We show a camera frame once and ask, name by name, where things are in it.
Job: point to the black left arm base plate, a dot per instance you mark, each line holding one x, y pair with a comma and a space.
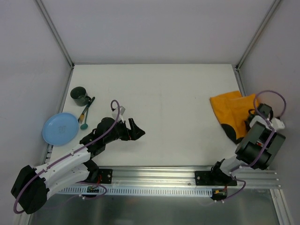
100, 176

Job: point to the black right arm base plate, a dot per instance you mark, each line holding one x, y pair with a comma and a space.
209, 178

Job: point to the light blue plate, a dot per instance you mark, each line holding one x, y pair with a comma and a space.
60, 129

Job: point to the left aluminium frame post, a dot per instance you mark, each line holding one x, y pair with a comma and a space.
52, 28

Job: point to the dark green mug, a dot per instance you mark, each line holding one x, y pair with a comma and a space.
80, 96

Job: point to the gold fork green handle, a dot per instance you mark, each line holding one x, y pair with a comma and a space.
81, 117

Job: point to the white slotted cable duct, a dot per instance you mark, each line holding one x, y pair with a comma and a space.
138, 191

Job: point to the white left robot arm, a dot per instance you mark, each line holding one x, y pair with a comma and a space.
35, 185

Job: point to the aluminium frame post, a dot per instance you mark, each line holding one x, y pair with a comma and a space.
52, 28
264, 22

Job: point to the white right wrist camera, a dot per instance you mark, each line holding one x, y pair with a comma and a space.
274, 123

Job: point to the aluminium front rail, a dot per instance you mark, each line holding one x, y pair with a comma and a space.
184, 177

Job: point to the orange cartoon cloth placemat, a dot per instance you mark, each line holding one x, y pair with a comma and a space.
232, 110

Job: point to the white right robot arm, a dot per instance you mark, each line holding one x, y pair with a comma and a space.
256, 150

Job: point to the teal plastic spoon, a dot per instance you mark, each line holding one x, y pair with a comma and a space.
84, 124

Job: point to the right aluminium frame post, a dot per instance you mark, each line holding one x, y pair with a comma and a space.
264, 22

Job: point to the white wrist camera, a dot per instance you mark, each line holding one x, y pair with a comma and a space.
274, 123
117, 113

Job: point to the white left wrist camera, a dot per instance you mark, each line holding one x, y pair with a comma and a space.
117, 113

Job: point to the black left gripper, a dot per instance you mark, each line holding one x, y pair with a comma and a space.
129, 131

